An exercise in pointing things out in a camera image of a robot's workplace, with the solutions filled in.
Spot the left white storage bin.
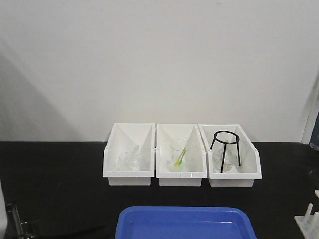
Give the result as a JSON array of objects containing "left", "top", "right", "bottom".
[{"left": 102, "top": 123, "right": 156, "bottom": 186}]

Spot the glass alcohol burner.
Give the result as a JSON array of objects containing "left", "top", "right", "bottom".
[{"left": 212, "top": 140, "right": 237, "bottom": 173}]

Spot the blue plastic tray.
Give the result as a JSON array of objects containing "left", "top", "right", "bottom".
[{"left": 115, "top": 206, "right": 256, "bottom": 239}]

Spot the white storage bin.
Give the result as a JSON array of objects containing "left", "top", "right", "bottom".
[
  {"left": 199, "top": 124, "right": 262, "bottom": 188},
  {"left": 102, "top": 123, "right": 156, "bottom": 186},
  {"left": 156, "top": 124, "right": 207, "bottom": 187}
]

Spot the white test tube rack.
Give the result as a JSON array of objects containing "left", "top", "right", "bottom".
[{"left": 294, "top": 203, "right": 319, "bottom": 239}]

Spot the middle white storage bin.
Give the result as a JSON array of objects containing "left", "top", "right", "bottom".
[{"left": 156, "top": 124, "right": 207, "bottom": 187}]

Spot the black metal tripod stand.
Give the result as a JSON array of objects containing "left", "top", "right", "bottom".
[{"left": 210, "top": 130, "right": 242, "bottom": 173}]

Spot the green plastic spatula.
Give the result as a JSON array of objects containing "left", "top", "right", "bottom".
[{"left": 177, "top": 151, "right": 186, "bottom": 165}]

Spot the glassware in left bin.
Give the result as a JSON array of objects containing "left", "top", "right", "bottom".
[{"left": 115, "top": 145, "right": 150, "bottom": 172}]

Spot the blue-grey pegboard drying rack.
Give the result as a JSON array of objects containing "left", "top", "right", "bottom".
[{"left": 309, "top": 114, "right": 319, "bottom": 151}]

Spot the right white storage bin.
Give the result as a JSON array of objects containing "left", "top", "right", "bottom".
[{"left": 199, "top": 124, "right": 262, "bottom": 188}]

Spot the glass beaker in middle bin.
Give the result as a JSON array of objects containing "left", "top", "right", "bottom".
[{"left": 168, "top": 138, "right": 190, "bottom": 172}]

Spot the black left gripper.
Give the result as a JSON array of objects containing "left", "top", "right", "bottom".
[{"left": 0, "top": 179, "right": 108, "bottom": 239}]

